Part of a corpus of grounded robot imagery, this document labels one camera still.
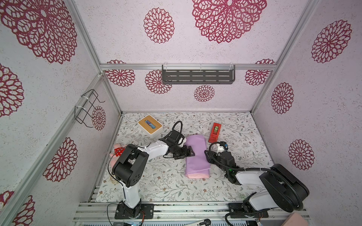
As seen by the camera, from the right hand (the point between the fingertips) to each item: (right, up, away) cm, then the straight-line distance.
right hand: (204, 150), depth 89 cm
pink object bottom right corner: (+43, -32, -18) cm, 56 cm away
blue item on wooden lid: (-38, +17, +19) cm, 46 cm away
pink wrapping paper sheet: (-5, -9, -5) cm, 11 cm away
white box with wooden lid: (-37, +11, +12) cm, 40 cm away
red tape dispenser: (+8, +8, +9) cm, 14 cm away
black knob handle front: (-2, -32, -19) cm, 37 cm away
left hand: (-9, -4, +2) cm, 10 cm away
